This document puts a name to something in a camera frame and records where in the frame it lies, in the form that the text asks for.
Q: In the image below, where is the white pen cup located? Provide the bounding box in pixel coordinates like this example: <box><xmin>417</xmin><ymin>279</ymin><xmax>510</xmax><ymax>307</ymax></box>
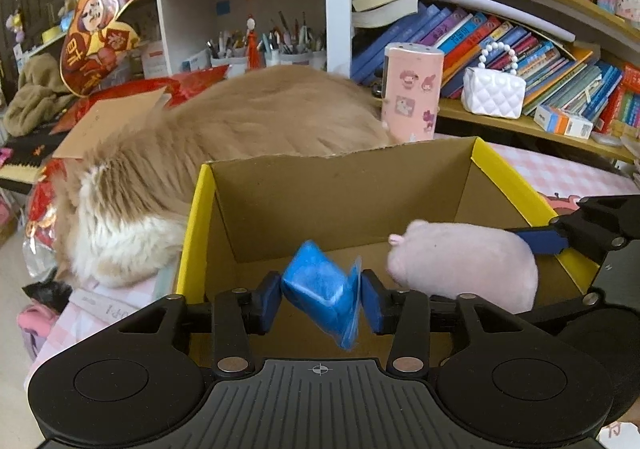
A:
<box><xmin>263</xmin><ymin>49</ymin><xmax>326</xmax><ymax>71</ymax></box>
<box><xmin>210</xmin><ymin>54</ymin><xmax>249</xmax><ymax>80</ymax></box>

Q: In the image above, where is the blue plastic packet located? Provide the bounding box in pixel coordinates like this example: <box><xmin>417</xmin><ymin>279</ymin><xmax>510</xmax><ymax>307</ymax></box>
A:
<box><xmin>280</xmin><ymin>239</ymin><xmax>363</xmax><ymax>350</ymax></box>

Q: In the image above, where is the yellow cardboard box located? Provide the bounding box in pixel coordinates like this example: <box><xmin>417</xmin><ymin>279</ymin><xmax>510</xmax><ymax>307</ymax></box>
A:
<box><xmin>175</xmin><ymin>136</ymin><xmax>601</xmax><ymax>365</ymax></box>

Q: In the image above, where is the red hanging doll ornament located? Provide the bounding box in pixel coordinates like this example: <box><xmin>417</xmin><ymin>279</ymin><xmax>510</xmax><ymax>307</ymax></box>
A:
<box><xmin>244</xmin><ymin>0</ymin><xmax>264</xmax><ymax>71</ymax></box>

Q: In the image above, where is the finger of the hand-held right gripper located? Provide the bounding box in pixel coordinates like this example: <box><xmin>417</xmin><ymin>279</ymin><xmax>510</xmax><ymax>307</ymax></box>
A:
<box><xmin>505</xmin><ymin>196</ymin><xmax>640</xmax><ymax>262</ymax></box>
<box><xmin>530</xmin><ymin>293</ymin><xmax>602</xmax><ymax>328</ymax></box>

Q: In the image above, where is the brown plush cloth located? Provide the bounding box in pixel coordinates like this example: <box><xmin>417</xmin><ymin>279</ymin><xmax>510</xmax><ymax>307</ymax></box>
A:
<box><xmin>2</xmin><ymin>52</ymin><xmax>76</xmax><ymax>137</ymax></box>

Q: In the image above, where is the orange and white carton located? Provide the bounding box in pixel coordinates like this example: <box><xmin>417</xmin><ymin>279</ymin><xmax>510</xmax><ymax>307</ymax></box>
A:
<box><xmin>532</xmin><ymin>104</ymin><xmax>595</xmax><ymax>140</ymax></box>

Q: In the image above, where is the pink bag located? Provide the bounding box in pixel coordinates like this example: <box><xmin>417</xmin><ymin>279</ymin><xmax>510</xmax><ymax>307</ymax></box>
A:
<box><xmin>17</xmin><ymin>304</ymin><xmax>57</xmax><ymax>361</ymax></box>

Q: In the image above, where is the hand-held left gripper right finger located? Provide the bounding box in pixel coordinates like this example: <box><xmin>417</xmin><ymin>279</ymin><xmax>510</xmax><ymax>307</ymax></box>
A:
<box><xmin>360</xmin><ymin>269</ymin><xmax>532</xmax><ymax>375</ymax></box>

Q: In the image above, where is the black toy keyboard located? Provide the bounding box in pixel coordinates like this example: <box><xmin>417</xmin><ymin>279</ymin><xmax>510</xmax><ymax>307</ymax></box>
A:
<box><xmin>0</xmin><ymin>129</ymin><xmax>68</xmax><ymax>192</ymax></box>

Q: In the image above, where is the brown cardboard sheet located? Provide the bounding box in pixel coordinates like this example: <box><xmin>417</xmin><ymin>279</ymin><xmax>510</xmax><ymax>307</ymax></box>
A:
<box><xmin>50</xmin><ymin>86</ymin><xmax>171</xmax><ymax>160</ymax></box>

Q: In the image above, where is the white shelf unit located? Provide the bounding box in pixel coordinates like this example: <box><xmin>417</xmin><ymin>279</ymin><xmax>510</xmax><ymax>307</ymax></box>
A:
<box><xmin>120</xmin><ymin>0</ymin><xmax>353</xmax><ymax>80</ymax></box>

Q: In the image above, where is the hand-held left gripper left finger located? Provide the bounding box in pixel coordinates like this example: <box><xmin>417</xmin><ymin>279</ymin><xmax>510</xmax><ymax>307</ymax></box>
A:
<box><xmin>107</xmin><ymin>271</ymin><xmax>284</xmax><ymax>376</ymax></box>

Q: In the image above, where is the pink plush toy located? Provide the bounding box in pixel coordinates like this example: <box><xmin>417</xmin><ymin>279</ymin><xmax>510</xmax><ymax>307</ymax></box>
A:
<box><xmin>385</xmin><ymin>220</ymin><xmax>540</xmax><ymax>314</ymax></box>

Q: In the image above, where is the white quilted pearl-handle handbag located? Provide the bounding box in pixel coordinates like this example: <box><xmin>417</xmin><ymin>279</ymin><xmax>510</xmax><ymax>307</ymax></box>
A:
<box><xmin>461</xmin><ymin>40</ymin><xmax>527</xmax><ymax>120</ymax></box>

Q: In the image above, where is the orange and white cat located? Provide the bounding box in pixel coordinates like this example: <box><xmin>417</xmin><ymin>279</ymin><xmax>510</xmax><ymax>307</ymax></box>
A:
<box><xmin>50</xmin><ymin>64</ymin><xmax>396</xmax><ymax>290</ymax></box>

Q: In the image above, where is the red foil bag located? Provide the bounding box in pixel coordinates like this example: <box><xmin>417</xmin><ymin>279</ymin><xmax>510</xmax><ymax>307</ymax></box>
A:
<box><xmin>25</xmin><ymin>64</ymin><xmax>231</xmax><ymax>280</ymax></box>

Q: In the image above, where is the white flat folder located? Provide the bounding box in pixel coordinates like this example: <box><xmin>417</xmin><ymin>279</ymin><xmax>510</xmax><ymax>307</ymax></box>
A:
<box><xmin>430</xmin><ymin>0</ymin><xmax>576</xmax><ymax>42</ymax></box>

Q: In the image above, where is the black plastic bag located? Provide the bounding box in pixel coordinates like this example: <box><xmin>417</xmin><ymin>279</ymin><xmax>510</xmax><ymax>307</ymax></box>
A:
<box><xmin>22</xmin><ymin>281</ymin><xmax>73</xmax><ymax>317</ymax></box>

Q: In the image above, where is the white paper slip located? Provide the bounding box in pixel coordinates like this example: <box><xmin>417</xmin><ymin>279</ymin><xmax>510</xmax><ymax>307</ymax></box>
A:
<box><xmin>70</xmin><ymin>288</ymin><xmax>142</xmax><ymax>326</ymax></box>

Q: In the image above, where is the red fortune god decoration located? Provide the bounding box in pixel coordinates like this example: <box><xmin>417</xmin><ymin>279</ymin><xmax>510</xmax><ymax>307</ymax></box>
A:
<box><xmin>60</xmin><ymin>0</ymin><xmax>151</xmax><ymax>97</ymax></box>

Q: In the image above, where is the pink canister with stickers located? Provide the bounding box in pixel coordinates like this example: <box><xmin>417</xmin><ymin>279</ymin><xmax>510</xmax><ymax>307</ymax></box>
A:
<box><xmin>381</xmin><ymin>42</ymin><xmax>445</xmax><ymax>142</ymax></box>

